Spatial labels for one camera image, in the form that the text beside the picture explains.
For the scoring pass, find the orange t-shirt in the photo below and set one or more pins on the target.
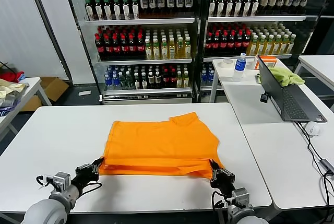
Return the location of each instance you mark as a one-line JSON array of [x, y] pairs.
[[156, 140]]

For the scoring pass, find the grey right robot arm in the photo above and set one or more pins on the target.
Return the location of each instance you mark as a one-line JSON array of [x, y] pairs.
[[242, 217]]

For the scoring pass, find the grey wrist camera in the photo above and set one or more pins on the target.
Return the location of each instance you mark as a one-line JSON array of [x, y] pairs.
[[241, 195], [62, 179]]

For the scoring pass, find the blue striped cloth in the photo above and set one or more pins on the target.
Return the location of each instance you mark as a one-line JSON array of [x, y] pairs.
[[5, 111]]

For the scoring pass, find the clear water bottle blue label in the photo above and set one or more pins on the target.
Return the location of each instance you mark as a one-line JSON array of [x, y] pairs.
[[239, 67]]

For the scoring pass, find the light blue cloth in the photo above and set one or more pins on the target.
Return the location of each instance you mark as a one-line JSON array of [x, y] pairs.
[[22, 77]]

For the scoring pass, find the white computer mouse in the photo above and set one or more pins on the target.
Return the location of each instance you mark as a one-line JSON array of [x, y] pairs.
[[312, 128]]

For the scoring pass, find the white metal-leg table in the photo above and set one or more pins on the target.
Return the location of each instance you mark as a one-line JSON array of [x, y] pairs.
[[318, 64], [224, 75], [32, 84]]

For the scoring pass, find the orange box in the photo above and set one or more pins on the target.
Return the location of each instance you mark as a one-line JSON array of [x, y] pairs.
[[268, 58]]

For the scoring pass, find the dark drink bottle green cap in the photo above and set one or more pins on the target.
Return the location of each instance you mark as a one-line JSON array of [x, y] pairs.
[[126, 9], [98, 10], [107, 10], [117, 10], [221, 4], [135, 9], [229, 4], [238, 4], [246, 4], [89, 10], [255, 4], [212, 4]]

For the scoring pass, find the small blue water bottle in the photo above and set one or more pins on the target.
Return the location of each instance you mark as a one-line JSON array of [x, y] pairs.
[[210, 76], [114, 80], [107, 80], [204, 76]]

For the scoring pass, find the small green water bottle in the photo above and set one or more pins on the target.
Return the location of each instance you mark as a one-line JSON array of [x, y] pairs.
[[122, 80], [129, 80]]

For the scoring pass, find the metal drinks shelf rack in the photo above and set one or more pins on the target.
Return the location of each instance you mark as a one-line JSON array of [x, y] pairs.
[[255, 18], [141, 21]]

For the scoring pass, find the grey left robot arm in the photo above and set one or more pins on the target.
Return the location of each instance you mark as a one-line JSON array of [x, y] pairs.
[[44, 211]]

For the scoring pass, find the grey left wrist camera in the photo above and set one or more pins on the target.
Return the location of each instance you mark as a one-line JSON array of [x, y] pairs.
[[62, 179]]

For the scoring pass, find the green cloth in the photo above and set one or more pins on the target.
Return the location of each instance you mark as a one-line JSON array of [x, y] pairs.
[[287, 77]]

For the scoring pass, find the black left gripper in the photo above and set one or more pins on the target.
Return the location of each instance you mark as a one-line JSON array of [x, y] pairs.
[[81, 181]]

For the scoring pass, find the small cola bottle red cap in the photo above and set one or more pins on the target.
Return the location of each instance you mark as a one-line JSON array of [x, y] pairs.
[[166, 77], [173, 77]]

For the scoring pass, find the small dark tea bottle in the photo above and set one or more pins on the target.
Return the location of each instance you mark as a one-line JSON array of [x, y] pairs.
[[157, 79], [144, 81], [150, 79], [137, 81]]

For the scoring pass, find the beige cloth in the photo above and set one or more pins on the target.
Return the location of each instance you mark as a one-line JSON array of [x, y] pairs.
[[10, 87]]

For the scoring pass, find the dark bottle black white label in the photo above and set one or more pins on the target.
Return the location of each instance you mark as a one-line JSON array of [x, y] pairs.
[[188, 0], [161, 1], [152, 1], [179, 1], [144, 1], [170, 1]]

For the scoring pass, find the dark grey laptop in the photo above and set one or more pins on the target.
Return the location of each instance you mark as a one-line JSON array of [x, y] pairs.
[[271, 88]]

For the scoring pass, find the grey cloth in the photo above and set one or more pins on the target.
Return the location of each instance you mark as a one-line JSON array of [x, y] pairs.
[[10, 100]]

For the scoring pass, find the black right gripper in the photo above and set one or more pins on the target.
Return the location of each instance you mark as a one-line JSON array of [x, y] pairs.
[[224, 183]]

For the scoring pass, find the dark bottle beige label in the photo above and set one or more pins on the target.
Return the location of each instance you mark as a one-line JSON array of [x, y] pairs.
[[272, 0], [289, 0], [297, 0], [305, 0], [264, 0], [281, 0]]

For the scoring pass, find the cardboard box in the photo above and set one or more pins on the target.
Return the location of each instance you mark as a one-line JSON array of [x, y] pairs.
[[52, 88]]

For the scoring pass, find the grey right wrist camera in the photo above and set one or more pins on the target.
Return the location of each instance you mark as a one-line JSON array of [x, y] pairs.
[[241, 195]]

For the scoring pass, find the black usb dongle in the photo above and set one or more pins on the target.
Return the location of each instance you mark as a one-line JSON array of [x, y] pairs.
[[264, 98]]

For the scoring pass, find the white flat floor object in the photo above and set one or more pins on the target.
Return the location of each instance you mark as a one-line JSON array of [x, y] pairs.
[[85, 93]]

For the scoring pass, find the white tape roll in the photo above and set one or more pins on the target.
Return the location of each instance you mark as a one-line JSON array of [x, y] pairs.
[[224, 65]]

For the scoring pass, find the red cloth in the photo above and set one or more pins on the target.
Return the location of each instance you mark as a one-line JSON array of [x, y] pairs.
[[11, 76]]

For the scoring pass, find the small yellow tea bottle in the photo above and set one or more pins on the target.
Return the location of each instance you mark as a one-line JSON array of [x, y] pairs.
[[185, 79], [179, 79]]

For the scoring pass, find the grey usb hub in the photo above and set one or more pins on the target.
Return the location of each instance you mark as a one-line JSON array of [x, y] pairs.
[[327, 166]]

